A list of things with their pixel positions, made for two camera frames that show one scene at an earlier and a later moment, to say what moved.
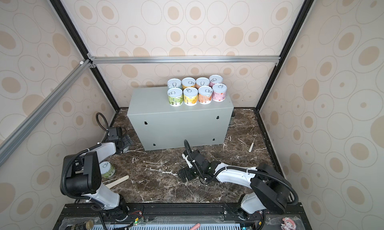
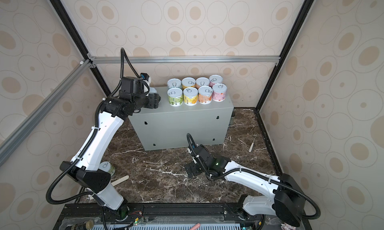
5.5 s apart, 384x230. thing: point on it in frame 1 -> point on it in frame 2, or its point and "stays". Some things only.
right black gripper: (186, 171) -> (193, 172)
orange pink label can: (202, 81) stays
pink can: (219, 92) stays
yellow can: (190, 96) stays
